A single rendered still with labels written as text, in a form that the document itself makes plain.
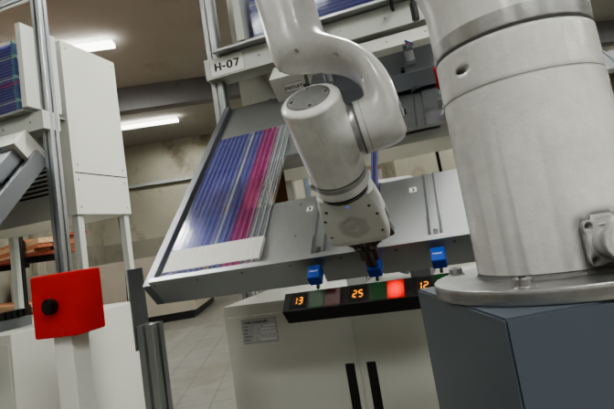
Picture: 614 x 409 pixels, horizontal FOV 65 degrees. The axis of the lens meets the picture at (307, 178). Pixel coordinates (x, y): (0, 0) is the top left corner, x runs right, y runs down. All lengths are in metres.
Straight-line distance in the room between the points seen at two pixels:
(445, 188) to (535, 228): 0.62
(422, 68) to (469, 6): 0.88
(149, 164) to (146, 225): 1.28
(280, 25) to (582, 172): 0.49
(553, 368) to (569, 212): 0.10
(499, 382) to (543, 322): 0.05
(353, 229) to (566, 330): 0.48
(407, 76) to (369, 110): 0.62
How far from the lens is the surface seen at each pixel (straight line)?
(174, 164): 10.64
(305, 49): 0.71
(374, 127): 0.64
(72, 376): 1.44
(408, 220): 0.92
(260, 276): 0.95
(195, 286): 1.02
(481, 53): 0.38
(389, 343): 1.22
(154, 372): 1.11
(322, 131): 0.63
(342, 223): 0.75
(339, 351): 1.26
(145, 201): 10.69
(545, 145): 0.36
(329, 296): 0.86
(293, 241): 0.97
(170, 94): 7.32
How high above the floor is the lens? 0.76
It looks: 7 degrees up
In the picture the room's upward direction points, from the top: 9 degrees counter-clockwise
